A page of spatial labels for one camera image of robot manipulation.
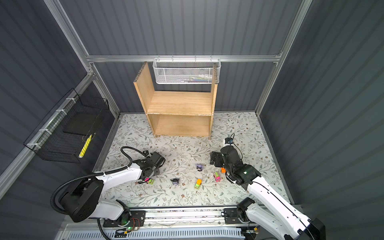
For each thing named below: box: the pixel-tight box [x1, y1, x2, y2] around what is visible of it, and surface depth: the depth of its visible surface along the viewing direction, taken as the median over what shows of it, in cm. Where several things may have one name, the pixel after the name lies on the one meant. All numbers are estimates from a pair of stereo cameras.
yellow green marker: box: [78, 134, 93, 159], surface depth 70 cm
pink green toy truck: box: [213, 171, 221, 182], surface depth 87 cm
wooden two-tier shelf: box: [133, 61, 218, 139], surface depth 92 cm
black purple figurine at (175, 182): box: [170, 178, 180, 186], surface depth 84 cm
